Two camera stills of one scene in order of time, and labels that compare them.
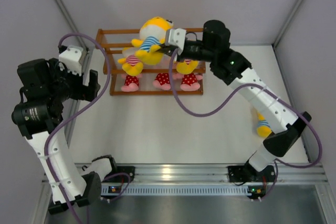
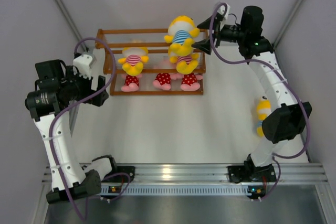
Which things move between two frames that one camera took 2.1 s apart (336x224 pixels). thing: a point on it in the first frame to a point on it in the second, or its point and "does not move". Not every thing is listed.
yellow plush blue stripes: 152,35 to 181,32
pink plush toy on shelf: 132,83 does not move
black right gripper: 167,49 to 205,45
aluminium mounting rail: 214,174 does not move
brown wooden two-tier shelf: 127,74 does not move
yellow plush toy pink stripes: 132,65 does not move
